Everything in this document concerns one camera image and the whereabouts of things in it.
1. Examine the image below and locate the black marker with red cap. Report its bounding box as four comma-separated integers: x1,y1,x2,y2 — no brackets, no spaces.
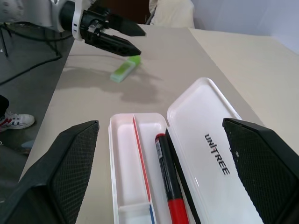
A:
154,133,189,224

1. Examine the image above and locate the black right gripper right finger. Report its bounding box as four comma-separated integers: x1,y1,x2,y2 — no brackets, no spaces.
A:
222,118,299,224

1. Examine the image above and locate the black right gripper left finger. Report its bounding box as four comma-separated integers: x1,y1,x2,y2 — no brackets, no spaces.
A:
0,120,100,224

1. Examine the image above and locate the black cable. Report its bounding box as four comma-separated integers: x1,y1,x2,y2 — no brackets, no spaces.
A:
0,21,63,86

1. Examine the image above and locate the dark brown furniture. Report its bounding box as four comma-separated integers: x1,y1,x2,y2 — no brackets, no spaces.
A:
136,0,157,25

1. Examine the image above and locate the white red sneaker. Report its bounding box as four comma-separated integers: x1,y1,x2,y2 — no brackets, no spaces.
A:
0,109,36,133

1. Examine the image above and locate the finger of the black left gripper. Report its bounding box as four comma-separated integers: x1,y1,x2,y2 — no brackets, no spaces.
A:
106,14,147,37
98,32,142,57

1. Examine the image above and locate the white Unitree pencil case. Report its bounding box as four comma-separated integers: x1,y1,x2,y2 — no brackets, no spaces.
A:
108,77,264,224

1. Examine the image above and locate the dark trouser leg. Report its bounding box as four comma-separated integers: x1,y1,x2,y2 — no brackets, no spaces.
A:
0,94,10,118

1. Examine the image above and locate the cream fabric cover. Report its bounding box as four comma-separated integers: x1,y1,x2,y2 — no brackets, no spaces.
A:
149,0,196,29

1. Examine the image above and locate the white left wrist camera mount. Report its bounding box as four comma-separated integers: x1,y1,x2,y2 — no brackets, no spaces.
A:
71,0,91,42

